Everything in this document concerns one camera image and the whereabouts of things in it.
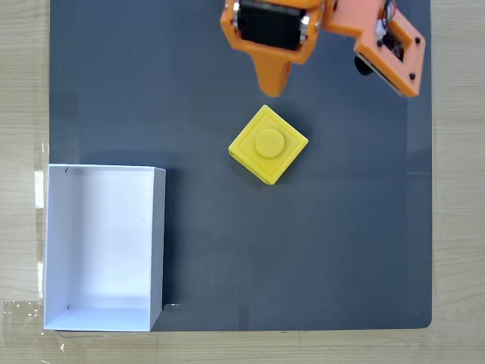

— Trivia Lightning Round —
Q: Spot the yellow square block with stud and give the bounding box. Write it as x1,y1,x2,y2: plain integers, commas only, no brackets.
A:
227,104,309,186

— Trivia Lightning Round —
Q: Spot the white open cardboard box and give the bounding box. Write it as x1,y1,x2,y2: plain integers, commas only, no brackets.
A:
42,163,167,334

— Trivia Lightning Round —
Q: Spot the dark grey textured mat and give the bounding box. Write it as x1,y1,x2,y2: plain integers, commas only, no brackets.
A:
48,0,433,333

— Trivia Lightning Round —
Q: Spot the clear tape strip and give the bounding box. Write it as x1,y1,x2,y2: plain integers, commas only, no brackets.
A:
33,142,51,210

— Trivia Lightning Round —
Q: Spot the orange camera mount with board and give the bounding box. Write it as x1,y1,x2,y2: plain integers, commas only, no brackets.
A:
321,0,427,98

